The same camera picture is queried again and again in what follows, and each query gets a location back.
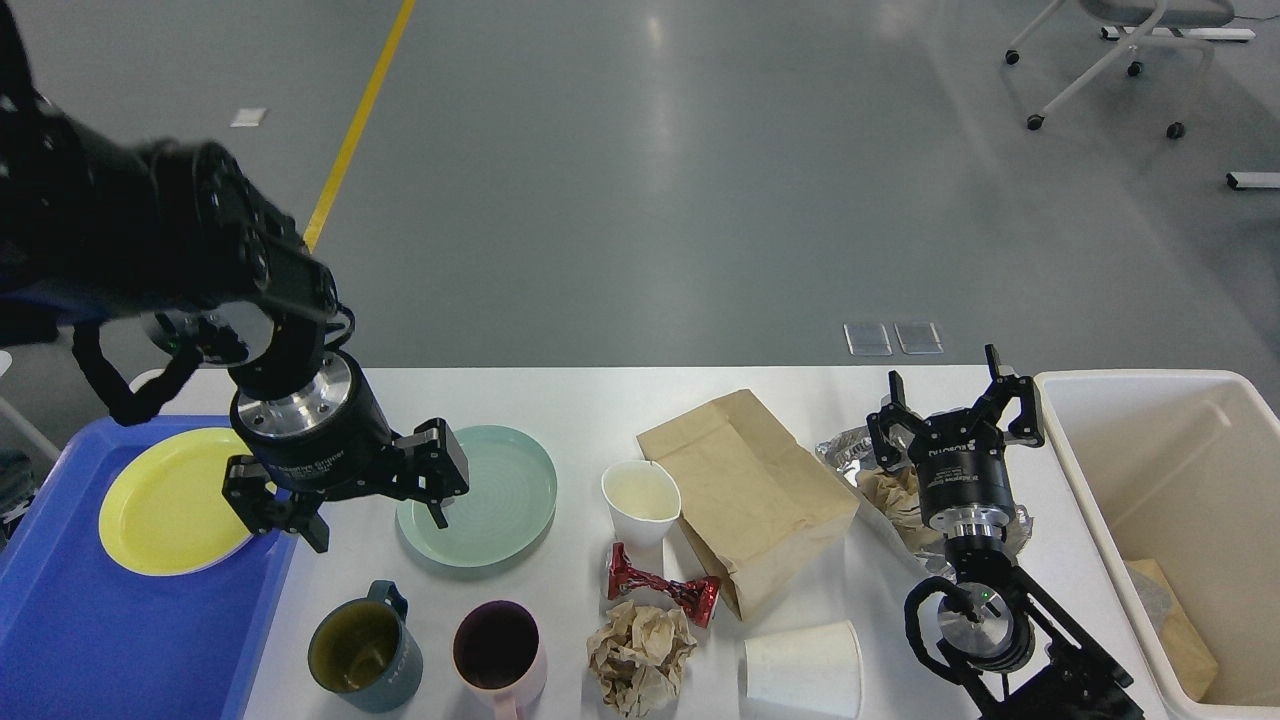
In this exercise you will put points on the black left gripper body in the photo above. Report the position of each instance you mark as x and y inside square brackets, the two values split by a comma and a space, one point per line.
[329, 438]

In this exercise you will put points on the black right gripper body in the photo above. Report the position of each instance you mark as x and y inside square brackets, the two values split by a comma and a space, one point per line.
[964, 484]

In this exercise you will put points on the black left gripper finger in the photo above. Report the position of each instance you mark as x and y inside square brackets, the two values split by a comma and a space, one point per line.
[247, 489]
[427, 467]

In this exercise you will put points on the mint green plate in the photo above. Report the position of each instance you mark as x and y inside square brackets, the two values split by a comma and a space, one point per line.
[511, 501]

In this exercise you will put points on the dark teal mug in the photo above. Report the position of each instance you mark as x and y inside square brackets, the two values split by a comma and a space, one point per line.
[364, 653]

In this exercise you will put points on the pink mug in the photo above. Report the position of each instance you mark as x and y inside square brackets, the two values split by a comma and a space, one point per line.
[499, 654]

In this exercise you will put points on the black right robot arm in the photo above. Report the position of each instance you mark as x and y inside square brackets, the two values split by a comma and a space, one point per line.
[992, 629]

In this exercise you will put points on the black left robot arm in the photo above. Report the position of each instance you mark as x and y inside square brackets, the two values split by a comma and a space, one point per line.
[163, 257]

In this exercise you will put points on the crumpled aluminium foil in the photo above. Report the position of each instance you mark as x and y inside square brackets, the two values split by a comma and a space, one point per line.
[851, 451]

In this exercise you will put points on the crumpled brown paper napkin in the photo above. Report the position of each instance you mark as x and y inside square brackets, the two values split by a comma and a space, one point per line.
[898, 499]

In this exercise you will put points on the left floor socket plate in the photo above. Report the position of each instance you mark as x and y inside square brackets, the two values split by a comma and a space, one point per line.
[868, 339]

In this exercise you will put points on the floor socket plate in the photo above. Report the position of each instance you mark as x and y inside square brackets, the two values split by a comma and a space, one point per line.
[868, 339]
[919, 338]

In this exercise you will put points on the right floor socket plate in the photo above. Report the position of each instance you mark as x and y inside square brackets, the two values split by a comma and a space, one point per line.
[919, 338]

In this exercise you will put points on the yellow plate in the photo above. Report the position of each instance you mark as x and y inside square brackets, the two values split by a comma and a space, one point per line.
[164, 515]

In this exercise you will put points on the brown paper bag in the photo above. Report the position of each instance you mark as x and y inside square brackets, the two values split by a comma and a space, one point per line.
[757, 507]

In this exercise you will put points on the white plastic bin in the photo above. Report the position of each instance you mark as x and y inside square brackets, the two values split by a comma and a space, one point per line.
[1182, 467]

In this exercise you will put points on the upright white paper cup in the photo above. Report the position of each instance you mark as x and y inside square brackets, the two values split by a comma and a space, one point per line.
[644, 502]

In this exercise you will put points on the lying white paper cup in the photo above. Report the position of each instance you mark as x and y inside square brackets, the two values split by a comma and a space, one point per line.
[816, 669]

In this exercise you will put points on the blue plastic tray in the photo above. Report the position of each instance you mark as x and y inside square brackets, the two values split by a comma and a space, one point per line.
[84, 638]

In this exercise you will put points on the red foil candy wrapper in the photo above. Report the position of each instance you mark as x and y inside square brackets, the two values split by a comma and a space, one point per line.
[698, 598]

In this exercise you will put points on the brown paper in bin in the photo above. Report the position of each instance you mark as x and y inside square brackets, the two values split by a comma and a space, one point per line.
[1193, 662]

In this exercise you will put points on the crumpled brown paper ball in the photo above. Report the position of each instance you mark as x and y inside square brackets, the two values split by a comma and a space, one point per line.
[639, 657]

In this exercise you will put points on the white furniture foot right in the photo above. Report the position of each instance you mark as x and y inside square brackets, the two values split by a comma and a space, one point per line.
[1244, 180]

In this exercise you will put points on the white floor marker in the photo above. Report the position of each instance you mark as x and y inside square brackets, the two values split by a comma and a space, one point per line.
[248, 118]

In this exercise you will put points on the white table leg base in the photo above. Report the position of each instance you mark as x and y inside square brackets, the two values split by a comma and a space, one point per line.
[1223, 34]

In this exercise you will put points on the white office chair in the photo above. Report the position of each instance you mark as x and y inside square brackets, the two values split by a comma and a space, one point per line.
[1146, 15]

